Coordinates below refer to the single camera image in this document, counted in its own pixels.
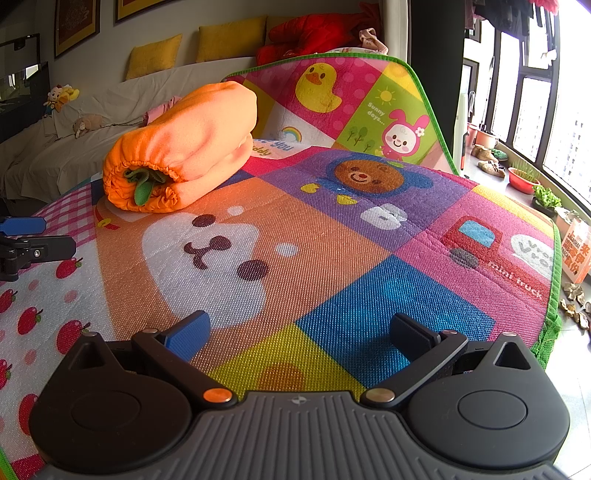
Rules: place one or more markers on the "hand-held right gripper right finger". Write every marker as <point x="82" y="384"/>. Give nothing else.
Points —
<point x="411" y="330"/>

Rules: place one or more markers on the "orange printed box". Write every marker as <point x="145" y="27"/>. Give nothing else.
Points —
<point x="577" y="254"/>

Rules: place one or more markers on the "colourful cartoon play mat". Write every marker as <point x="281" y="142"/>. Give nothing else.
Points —
<point x="323" y="258"/>

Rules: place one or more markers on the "beige shoe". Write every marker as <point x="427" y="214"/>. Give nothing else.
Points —
<point x="491" y="168"/>

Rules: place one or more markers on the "brown shoe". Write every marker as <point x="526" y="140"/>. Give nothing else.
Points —
<point x="484" y="152"/>

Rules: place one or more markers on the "pink floral cloth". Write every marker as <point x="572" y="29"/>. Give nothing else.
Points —
<point x="371" y="39"/>

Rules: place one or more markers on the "beige plush toy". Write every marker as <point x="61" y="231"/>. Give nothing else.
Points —
<point x="87" y="123"/>

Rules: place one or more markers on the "pink flower pot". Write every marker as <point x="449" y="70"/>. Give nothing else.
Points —
<point x="485" y="136"/>

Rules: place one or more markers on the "pale pink plant pot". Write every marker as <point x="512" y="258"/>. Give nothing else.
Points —
<point x="565" y="219"/>

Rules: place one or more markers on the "black window frame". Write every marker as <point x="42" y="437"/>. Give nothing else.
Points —
<point x="490" y="92"/>

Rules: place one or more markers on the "dark hanging clothes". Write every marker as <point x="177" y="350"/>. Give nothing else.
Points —
<point x="508" y="16"/>

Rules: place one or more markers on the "black tray with green plants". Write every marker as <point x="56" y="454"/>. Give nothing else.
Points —
<point x="547" y="198"/>

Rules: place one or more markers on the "red puffy jacket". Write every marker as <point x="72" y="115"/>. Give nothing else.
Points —
<point x="314" y="34"/>

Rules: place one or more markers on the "white upright panel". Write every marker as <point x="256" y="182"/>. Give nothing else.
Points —
<point x="460" y="138"/>

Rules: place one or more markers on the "red hanging cloth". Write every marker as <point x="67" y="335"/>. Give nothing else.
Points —
<point x="549" y="4"/>

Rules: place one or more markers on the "black television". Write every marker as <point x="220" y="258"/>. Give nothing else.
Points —
<point x="23" y="92"/>

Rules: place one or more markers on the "orange garment with green lining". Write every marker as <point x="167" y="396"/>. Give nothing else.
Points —
<point x="194" y="138"/>

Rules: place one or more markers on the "red basin with grass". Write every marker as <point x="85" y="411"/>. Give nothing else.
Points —
<point x="524" y="182"/>

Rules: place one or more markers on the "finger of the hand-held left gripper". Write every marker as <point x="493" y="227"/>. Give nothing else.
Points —
<point x="21" y="226"/>
<point x="41" y="249"/>

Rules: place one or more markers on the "sofa with white cover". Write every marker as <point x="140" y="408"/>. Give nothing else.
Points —
<point x="115" y="97"/>

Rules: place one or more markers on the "colourful plush doll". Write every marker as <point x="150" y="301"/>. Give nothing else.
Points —
<point x="60" y="97"/>

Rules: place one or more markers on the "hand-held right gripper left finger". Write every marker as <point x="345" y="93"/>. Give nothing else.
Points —
<point x="189" y="332"/>

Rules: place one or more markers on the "pile of dried peels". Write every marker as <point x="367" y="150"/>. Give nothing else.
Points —
<point x="572" y="290"/>

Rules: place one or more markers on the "framed wall picture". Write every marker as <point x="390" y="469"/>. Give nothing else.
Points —
<point x="76" y="23"/>
<point x="138" y="9"/>

